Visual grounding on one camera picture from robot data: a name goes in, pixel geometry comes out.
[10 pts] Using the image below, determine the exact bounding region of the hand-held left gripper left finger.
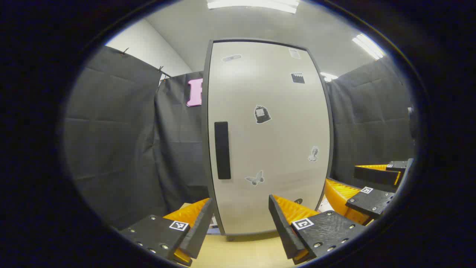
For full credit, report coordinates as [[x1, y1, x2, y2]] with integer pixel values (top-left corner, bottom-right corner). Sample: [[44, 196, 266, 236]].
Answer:
[[119, 197, 215, 267]]

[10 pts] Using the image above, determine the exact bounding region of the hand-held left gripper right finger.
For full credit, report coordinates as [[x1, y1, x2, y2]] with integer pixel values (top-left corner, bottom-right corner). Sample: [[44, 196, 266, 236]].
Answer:
[[268, 194, 367, 265]]

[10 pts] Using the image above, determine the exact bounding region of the white cabinet door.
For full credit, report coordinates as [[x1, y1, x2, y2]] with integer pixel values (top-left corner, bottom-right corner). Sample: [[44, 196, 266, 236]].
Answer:
[[204, 38, 334, 236]]

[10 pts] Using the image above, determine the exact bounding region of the black door handle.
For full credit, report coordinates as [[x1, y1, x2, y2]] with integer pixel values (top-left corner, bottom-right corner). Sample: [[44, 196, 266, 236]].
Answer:
[[214, 121, 231, 180]]

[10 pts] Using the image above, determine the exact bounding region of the black backdrop cloth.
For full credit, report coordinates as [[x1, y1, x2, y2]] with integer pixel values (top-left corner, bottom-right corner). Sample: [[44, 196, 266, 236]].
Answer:
[[63, 45, 417, 229]]

